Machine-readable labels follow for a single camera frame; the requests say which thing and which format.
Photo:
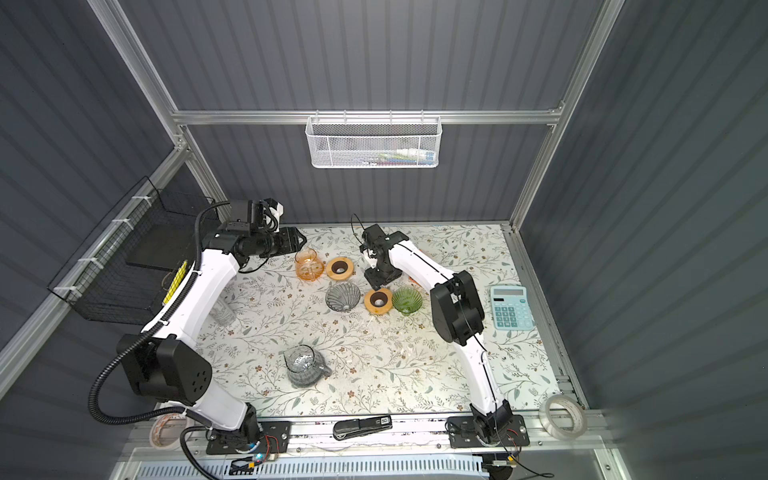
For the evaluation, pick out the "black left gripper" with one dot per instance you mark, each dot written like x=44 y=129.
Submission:
x=289 y=239

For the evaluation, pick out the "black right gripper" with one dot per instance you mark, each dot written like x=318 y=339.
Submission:
x=375 y=282

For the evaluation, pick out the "green glass dripper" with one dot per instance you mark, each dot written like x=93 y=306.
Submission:
x=407 y=300

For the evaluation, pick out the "grey glass pitcher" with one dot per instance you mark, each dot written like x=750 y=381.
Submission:
x=305 y=366

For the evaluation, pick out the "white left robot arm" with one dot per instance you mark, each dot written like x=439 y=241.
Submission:
x=167 y=366

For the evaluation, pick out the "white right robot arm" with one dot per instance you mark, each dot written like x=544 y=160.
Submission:
x=457 y=316

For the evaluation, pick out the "orange glass pitcher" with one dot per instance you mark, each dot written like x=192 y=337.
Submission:
x=308 y=265

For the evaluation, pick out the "yellow marker pen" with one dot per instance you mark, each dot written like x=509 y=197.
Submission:
x=179 y=276

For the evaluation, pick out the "teal calculator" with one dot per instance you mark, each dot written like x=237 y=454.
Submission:
x=510 y=308

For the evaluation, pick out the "tape roll left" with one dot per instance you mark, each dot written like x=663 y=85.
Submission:
x=166 y=430

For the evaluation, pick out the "clear tape roll right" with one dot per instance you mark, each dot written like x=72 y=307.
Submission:
x=562 y=418

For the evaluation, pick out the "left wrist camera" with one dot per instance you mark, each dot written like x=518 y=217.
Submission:
x=250 y=217

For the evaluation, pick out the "wooden ring holder near pitcher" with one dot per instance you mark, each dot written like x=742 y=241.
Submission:
x=340 y=268

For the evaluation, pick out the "white wire mesh basket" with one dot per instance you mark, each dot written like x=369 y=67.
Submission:
x=389 y=142

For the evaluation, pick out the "black wire basket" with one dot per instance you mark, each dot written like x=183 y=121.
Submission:
x=123 y=275

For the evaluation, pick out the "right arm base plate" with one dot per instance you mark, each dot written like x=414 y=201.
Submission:
x=464 y=432

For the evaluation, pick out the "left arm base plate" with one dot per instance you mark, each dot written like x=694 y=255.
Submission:
x=270 y=437

